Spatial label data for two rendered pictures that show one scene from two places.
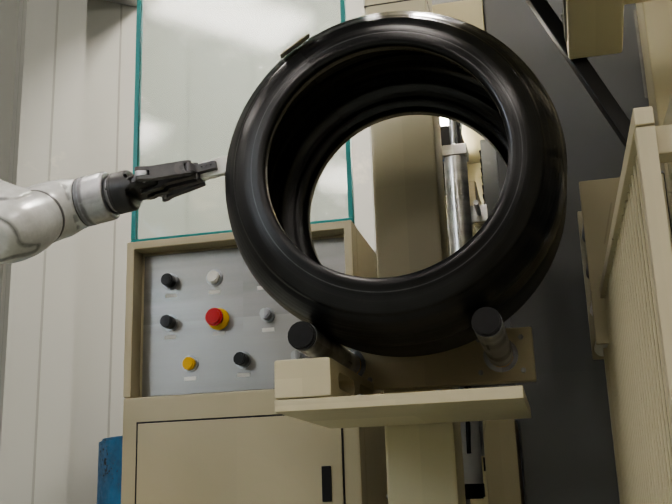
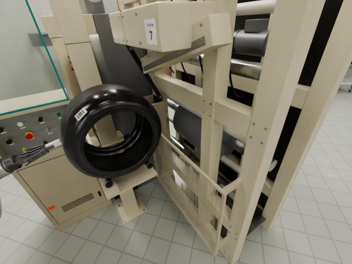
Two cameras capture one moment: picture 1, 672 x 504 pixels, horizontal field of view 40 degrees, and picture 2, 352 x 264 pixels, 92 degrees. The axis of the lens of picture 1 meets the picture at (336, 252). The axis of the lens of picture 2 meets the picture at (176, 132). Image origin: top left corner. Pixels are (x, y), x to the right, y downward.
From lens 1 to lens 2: 124 cm
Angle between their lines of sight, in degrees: 64
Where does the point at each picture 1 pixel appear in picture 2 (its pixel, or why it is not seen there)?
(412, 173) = not seen: hidden behind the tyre
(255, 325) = (44, 133)
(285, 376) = (108, 193)
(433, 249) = (111, 123)
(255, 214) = (87, 167)
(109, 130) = not seen: outside the picture
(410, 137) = not seen: hidden behind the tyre
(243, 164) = (77, 156)
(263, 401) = (59, 152)
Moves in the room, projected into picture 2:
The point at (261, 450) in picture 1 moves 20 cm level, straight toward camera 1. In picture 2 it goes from (64, 162) to (74, 173)
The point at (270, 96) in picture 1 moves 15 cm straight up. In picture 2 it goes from (79, 135) to (67, 106)
